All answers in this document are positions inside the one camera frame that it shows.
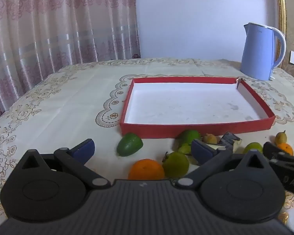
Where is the green persimmon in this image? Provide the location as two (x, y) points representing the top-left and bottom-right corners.
(162, 151), (190, 179)
(242, 142), (263, 154)

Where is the green cucumber end piece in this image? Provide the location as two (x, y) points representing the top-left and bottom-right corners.
(116, 133), (144, 157)

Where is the cream embroidered tablecloth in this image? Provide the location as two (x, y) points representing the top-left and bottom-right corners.
(0, 58), (294, 230)

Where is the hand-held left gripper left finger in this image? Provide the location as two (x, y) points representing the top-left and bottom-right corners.
(15, 139), (111, 190)

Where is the orange mandarin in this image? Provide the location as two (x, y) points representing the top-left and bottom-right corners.
(276, 143), (294, 156)
(128, 159), (166, 180)

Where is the green cucumber cylinder piece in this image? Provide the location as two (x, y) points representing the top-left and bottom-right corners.
(174, 130), (202, 155)

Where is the gold wall moulding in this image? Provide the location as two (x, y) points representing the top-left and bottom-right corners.
(274, 0), (288, 69)

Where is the red cardboard box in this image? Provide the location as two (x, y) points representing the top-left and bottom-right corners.
(120, 77), (276, 139)

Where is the small brown fruit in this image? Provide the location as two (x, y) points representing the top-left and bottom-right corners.
(202, 133), (218, 144)

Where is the blue electric kettle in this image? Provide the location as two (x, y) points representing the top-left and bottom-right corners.
(240, 23), (287, 81)

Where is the small yellow-green fruit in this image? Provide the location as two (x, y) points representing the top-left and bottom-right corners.
(275, 130), (287, 145)

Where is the pink patterned curtain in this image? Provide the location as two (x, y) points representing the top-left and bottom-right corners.
(0, 0), (141, 125)

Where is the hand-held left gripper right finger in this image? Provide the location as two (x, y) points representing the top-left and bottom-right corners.
(176, 139), (275, 190)

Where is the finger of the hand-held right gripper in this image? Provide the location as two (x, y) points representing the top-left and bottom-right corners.
(263, 141), (294, 163)

